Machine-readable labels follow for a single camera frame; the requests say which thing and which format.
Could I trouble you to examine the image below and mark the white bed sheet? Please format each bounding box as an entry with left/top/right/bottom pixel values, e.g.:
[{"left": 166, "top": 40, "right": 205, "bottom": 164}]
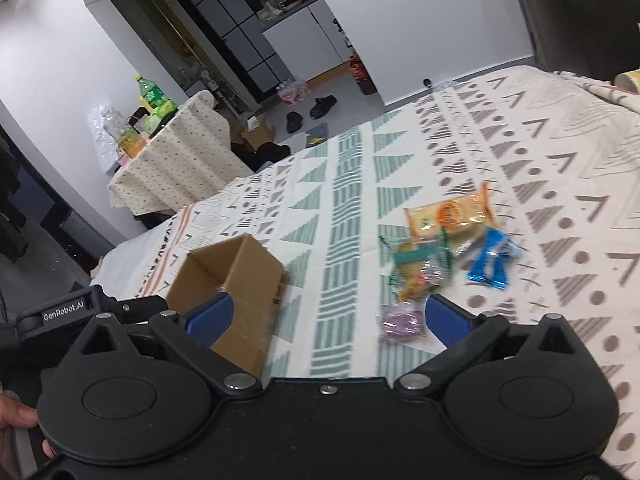
[{"left": 92, "top": 205, "right": 191, "bottom": 306}]

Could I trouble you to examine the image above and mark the printed blanket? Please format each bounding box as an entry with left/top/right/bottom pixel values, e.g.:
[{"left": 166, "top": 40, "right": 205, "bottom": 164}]
[{"left": 135, "top": 64, "right": 640, "bottom": 461}]

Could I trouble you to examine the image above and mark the white kitchen cabinet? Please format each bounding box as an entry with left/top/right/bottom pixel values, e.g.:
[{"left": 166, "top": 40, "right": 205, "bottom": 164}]
[{"left": 262, "top": 0, "right": 353, "bottom": 81}]

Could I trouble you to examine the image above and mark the green soda bottle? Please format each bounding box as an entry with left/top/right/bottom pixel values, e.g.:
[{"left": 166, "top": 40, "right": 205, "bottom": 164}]
[{"left": 134, "top": 74, "right": 168, "bottom": 111}]

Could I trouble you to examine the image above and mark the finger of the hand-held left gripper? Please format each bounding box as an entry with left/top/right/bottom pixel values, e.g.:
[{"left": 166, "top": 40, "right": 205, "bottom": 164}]
[{"left": 99, "top": 296, "right": 168, "bottom": 325}]

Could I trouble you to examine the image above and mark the dark cabinet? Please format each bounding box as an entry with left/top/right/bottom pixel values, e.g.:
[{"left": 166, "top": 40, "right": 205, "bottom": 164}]
[{"left": 0, "top": 125, "right": 31, "bottom": 266}]

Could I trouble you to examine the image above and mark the brown cardboard box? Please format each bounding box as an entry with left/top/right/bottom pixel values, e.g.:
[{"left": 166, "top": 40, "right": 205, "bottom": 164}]
[{"left": 165, "top": 234, "right": 288, "bottom": 378}]

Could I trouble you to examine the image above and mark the person's left hand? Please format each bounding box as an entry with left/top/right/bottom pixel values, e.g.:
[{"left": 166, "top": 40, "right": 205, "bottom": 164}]
[{"left": 0, "top": 394, "right": 41, "bottom": 431}]

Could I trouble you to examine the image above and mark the round table with dotted cloth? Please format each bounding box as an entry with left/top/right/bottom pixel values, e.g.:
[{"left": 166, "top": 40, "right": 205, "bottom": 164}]
[{"left": 107, "top": 90, "right": 253, "bottom": 213}]

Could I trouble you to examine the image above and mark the grey bin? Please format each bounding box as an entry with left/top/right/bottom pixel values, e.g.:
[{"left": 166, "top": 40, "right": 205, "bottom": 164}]
[{"left": 59, "top": 209, "right": 98, "bottom": 261}]

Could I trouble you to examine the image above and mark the dark leaning panel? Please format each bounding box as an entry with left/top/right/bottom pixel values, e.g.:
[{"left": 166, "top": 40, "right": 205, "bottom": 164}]
[{"left": 502, "top": 0, "right": 640, "bottom": 83}]

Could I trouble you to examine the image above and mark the green tissue pack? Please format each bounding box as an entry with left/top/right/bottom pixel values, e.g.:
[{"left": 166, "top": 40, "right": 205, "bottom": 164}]
[{"left": 145, "top": 100, "right": 178, "bottom": 128}]

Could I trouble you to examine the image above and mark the brown wooden door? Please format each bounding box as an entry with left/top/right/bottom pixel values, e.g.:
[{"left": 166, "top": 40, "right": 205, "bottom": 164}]
[{"left": 135, "top": 0, "right": 236, "bottom": 111}]

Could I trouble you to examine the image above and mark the dark cloth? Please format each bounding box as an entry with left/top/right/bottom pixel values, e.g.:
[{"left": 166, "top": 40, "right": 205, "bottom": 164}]
[{"left": 231, "top": 141, "right": 292, "bottom": 171}]

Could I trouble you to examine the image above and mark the pack of water bottles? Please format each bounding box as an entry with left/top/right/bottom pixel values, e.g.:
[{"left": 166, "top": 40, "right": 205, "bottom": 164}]
[{"left": 276, "top": 80, "right": 311, "bottom": 107}]

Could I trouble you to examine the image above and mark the tape roll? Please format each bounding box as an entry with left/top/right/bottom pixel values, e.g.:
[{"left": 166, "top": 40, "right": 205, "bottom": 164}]
[{"left": 614, "top": 67, "right": 640, "bottom": 95}]

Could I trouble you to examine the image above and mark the clear green-edged snack packet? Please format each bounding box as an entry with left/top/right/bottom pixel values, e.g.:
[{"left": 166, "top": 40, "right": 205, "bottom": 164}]
[{"left": 380, "top": 232, "right": 456, "bottom": 306}]

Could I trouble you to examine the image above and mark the orange cookie packet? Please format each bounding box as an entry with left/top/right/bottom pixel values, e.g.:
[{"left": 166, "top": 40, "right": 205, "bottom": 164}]
[{"left": 404, "top": 182, "right": 498, "bottom": 238}]

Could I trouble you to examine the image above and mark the black grid door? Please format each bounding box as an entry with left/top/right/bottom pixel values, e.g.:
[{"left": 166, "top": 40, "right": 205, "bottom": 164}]
[{"left": 167, "top": 0, "right": 293, "bottom": 103}]

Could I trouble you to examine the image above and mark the blue wafer packet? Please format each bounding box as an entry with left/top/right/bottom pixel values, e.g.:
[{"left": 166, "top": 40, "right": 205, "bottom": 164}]
[{"left": 465, "top": 227, "right": 521, "bottom": 291}]

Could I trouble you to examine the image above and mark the dark oil bottle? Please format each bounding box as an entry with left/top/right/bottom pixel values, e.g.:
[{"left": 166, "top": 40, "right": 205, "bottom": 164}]
[{"left": 349, "top": 55, "right": 378, "bottom": 96}]

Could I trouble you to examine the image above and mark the white bubble wrap sheet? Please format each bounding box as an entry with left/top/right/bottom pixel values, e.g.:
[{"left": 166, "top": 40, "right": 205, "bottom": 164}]
[{"left": 89, "top": 104, "right": 123, "bottom": 173}]

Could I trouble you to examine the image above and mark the purple snack packet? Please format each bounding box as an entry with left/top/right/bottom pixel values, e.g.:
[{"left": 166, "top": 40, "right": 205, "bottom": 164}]
[{"left": 376, "top": 305, "right": 428, "bottom": 345}]

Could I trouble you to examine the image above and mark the open cardboard box with tissue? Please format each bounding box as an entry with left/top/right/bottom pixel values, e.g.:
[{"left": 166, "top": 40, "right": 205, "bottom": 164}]
[{"left": 241, "top": 115, "right": 277, "bottom": 150}]

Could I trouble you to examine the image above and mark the clear bottle with yellow liquid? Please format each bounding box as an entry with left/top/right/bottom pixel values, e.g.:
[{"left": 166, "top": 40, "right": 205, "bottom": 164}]
[{"left": 102, "top": 110, "right": 146, "bottom": 158}]

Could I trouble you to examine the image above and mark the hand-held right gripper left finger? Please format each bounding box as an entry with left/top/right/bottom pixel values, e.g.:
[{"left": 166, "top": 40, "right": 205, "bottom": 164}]
[{"left": 72, "top": 292, "right": 263, "bottom": 401}]

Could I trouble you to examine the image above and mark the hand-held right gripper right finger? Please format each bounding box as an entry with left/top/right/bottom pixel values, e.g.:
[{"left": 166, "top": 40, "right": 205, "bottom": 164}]
[{"left": 394, "top": 294, "right": 593, "bottom": 401}]

